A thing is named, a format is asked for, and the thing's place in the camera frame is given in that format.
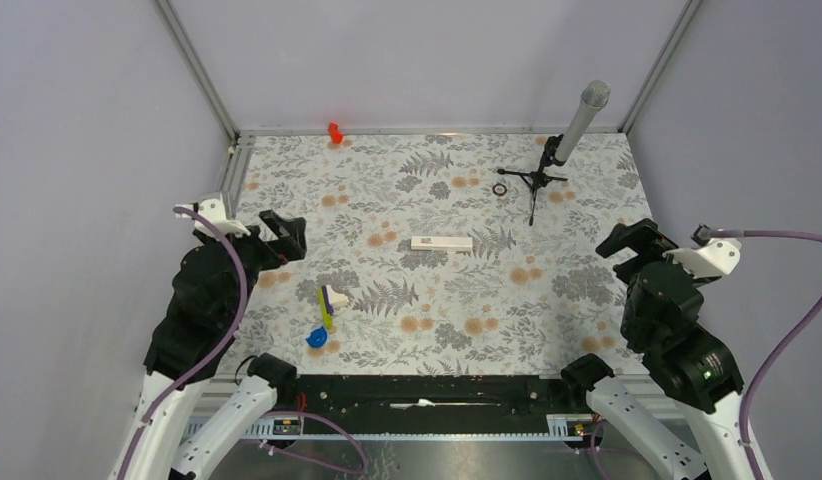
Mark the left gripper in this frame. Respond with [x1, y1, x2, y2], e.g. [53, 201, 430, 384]
[199, 208, 308, 322]

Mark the white remote control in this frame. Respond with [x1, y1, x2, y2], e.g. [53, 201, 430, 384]
[410, 236, 473, 253]

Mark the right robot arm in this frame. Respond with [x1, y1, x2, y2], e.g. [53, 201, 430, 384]
[560, 219, 760, 479]

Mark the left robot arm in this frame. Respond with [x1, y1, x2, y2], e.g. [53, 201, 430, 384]
[110, 205, 307, 479]

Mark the red toy block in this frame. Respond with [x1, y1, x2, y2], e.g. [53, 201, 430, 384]
[327, 122, 344, 145]

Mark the black microphone tripod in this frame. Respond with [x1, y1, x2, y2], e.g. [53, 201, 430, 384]
[497, 134, 568, 226]

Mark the floral tablecloth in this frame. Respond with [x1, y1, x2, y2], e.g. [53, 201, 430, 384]
[219, 134, 650, 375]

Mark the grey microphone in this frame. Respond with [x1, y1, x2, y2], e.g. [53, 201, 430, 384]
[552, 80, 611, 166]

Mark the poker chip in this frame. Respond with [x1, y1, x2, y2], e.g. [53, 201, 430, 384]
[491, 183, 508, 197]

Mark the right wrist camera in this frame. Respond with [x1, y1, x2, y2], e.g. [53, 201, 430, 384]
[662, 224, 742, 280]

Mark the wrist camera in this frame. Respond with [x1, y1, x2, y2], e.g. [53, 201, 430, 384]
[176, 191, 250, 238]
[662, 224, 742, 280]

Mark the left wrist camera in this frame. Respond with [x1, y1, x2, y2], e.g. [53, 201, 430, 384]
[176, 191, 250, 238]

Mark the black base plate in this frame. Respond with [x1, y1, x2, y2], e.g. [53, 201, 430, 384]
[274, 375, 593, 436]

